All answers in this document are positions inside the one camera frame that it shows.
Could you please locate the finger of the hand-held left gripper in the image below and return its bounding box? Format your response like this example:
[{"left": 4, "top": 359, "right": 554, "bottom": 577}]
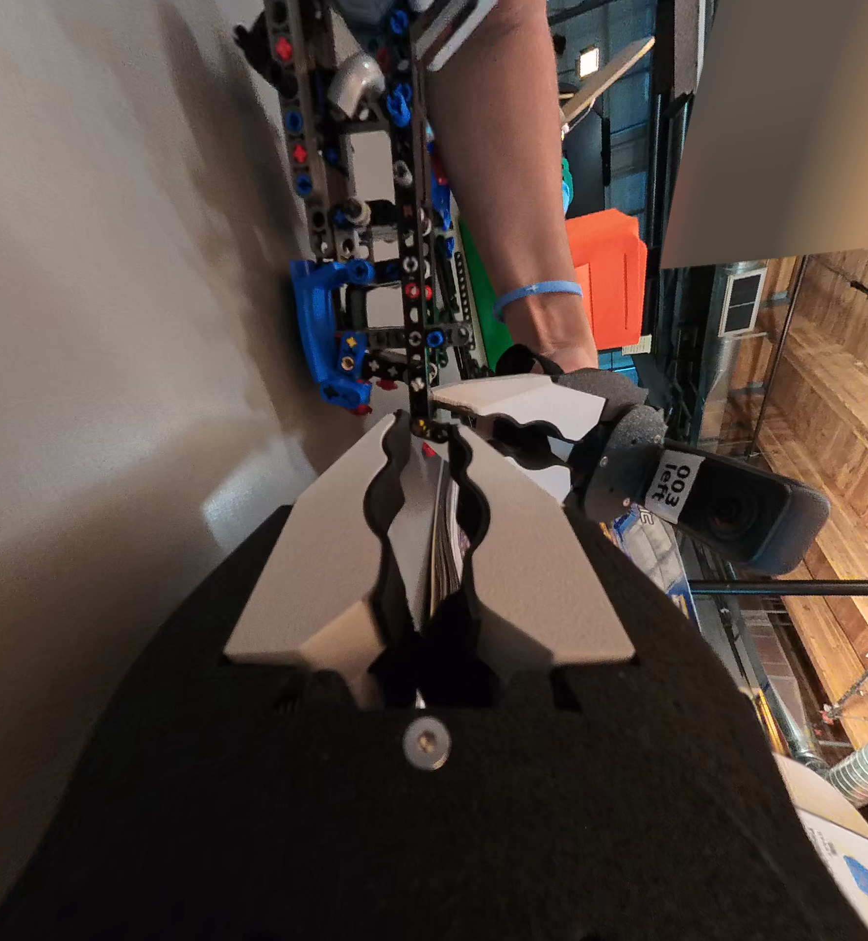
[
  {"left": 429, "top": 373, "right": 610, "bottom": 447},
  {"left": 487, "top": 435, "right": 576, "bottom": 507}
]

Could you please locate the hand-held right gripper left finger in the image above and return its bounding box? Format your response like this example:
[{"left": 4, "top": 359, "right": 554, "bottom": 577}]
[{"left": 222, "top": 412, "right": 414, "bottom": 710}]

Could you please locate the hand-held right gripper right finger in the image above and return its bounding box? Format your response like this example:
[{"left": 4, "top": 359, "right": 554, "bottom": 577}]
[{"left": 447, "top": 426, "right": 636, "bottom": 691}]

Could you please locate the black blue toy truck chassis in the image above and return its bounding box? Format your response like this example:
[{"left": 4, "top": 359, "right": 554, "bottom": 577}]
[{"left": 232, "top": 0, "right": 497, "bottom": 442}]

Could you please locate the person's left forearm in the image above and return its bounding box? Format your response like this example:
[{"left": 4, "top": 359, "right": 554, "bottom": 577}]
[{"left": 423, "top": 0, "right": 600, "bottom": 372}]

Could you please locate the green plastic bin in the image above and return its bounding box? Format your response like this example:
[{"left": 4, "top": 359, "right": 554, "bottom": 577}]
[{"left": 458, "top": 219, "right": 514, "bottom": 372}]

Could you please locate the blue wristband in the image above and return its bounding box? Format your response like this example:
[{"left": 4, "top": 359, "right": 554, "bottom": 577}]
[{"left": 493, "top": 281, "right": 584, "bottom": 322}]

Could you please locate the orange plastic bin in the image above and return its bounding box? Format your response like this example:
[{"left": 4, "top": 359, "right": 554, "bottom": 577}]
[{"left": 565, "top": 208, "right": 649, "bottom": 351}]

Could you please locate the black metal pole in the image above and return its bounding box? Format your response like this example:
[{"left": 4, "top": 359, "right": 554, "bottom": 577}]
[{"left": 687, "top": 581, "right": 868, "bottom": 597}]

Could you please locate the tilted board on stand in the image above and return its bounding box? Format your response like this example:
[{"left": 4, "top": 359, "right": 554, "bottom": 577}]
[{"left": 559, "top": 37, "right": 657, "bottom": 127}]

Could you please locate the silver ventilation duct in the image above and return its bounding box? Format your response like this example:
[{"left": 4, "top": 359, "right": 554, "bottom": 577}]
[{"left": 827, "top": 717, "right": 868, "bottom": 810}]

